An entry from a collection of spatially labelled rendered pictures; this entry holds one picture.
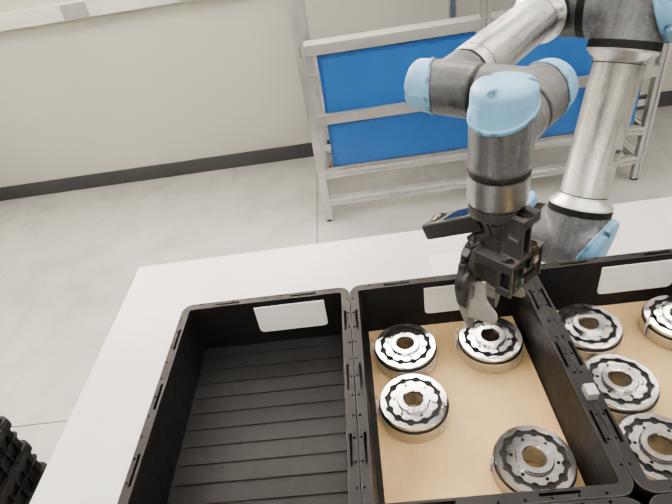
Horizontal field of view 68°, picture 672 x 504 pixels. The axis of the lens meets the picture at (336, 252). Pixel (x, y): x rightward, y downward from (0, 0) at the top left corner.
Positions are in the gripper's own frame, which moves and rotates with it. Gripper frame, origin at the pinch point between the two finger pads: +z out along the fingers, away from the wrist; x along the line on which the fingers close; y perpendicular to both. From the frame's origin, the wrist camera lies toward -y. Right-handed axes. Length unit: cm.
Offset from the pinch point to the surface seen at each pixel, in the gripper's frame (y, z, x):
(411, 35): -128, 4, 126
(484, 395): 5.2, 11.6, -5.1
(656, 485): 29.5, 1.6, -8.8
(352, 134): -148, 46, 102
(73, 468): -45, 25, -60
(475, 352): 0.6, 8.4, -1.2
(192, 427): -24.5, 11.8, -41.1
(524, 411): 11.1, 11.6, -3.5
